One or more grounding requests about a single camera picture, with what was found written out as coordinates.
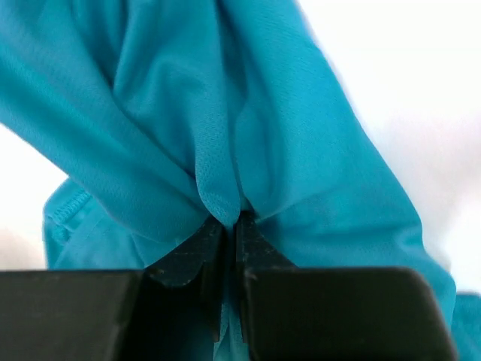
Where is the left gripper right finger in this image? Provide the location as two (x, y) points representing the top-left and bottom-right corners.
(235, 211), (458, 361)

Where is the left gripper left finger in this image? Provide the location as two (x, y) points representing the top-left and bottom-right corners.
(1, 218), (226, 360)

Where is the teal t shirt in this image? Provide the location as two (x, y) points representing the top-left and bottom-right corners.
(1, 1), (480, 360)

